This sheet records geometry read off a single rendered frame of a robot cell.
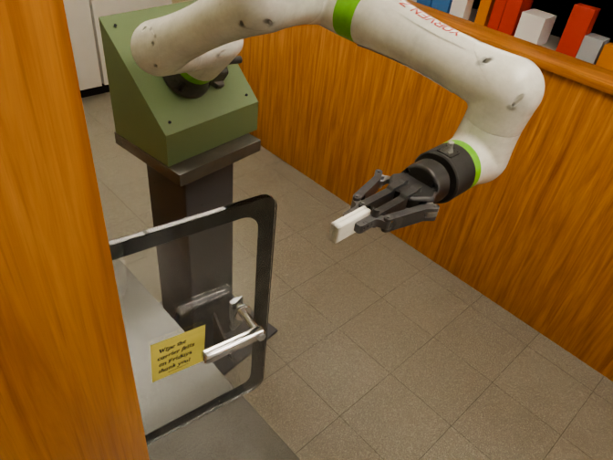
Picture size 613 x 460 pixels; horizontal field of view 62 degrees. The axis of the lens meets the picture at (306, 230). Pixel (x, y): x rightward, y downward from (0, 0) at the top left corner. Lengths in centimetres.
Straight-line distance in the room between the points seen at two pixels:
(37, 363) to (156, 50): 88
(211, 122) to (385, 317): 129
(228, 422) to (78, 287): 52
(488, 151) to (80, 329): 69
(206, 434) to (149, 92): 94
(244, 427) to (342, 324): 146
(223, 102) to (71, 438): 117
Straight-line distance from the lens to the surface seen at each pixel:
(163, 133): 147
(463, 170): 87
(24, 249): 43
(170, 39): 121
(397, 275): 264
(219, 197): 173
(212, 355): 68
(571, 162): 224
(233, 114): 161
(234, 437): 92
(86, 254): 46
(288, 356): 220
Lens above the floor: 175
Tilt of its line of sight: 39 degrees down
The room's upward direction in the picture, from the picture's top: 7 degrees clockwise
